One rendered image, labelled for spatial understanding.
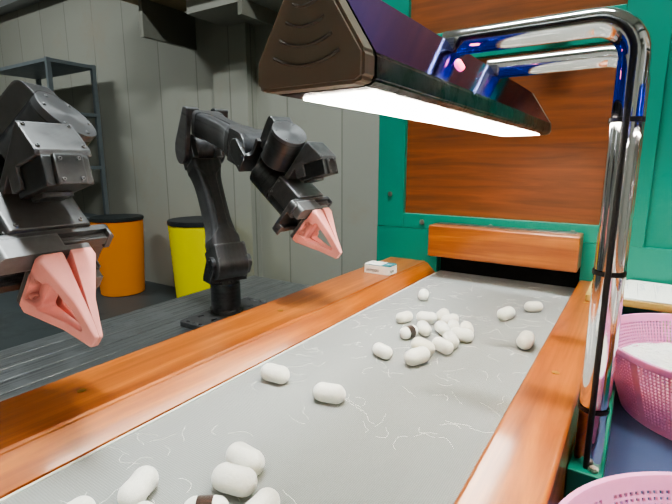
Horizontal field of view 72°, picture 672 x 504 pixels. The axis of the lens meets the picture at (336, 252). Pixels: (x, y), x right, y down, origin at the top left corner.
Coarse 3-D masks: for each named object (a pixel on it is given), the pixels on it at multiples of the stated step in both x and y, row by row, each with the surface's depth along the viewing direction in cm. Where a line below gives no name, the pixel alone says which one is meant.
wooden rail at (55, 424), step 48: (336, 288) 86; (384, 288) 90; (192, 336) 62; (240, 336) 62; (288, 336) 66; (48, 384) 49; (96, 384) 49; (144, 384) 49; (192, 384) 52; (0, 432) 40; (48, 432) 40; (96, 432) 43; (0, 480) 36
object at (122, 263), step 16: (96, 224) 334; (112, 224) 333; (128, 224) 339; (112, 240) 336; (128, 240) 341; (112, 256) 338; (128, 256) 343; (112, 272) 341; (128, 272) 346; (144, 272) 363; (112, 288) 344; (128, 288) 348; (144, 288) 364
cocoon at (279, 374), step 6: (264, 366) 54; (270, 366) 54; (276, 366) 54; (282, 366) 54; (264, 372) 54; (270, 372) 54; (276, 372) 53; (282, 372) 53; (288, 372) 54; (264, 378) 54; (270, 378) 54; (276, 378) 53; (282, 378) 53; (288, 378) 54
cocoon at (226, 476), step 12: (216, 468) 36; (228, 468) 36; (240, 468) 36; (216, 480) 36; (228, 480) 35; (240, 480) 35; (252, 480) 35; (228, 492) 35; (240, 492) 35; (252, 492) 35
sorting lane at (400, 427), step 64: (384, 320) 76; (512, 320) 76; (256, 384) 54; (384, 384) 54; (448, 384) 54; (512, 384) 54; (128, 448) 42; (192, 448) 42; (256, 448) 42; (320, 448) 42; (384, 448) 42; (448, 448) 42
